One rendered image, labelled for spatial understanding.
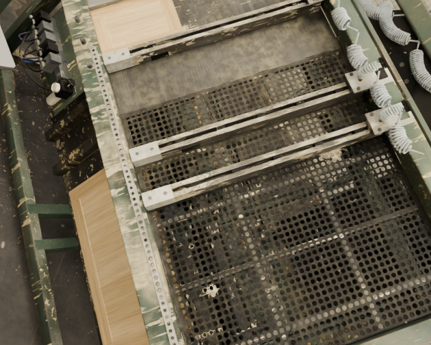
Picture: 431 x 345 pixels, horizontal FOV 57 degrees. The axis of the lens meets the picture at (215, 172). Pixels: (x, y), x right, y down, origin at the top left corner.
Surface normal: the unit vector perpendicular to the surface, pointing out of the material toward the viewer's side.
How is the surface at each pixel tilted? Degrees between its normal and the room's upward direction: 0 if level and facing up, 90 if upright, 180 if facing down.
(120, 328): 90
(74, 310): 0
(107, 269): 90
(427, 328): 56
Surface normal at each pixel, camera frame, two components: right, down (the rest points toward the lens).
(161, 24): -0.03, -0.31
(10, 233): 0.77, -0.43
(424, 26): -0.55, -0.08
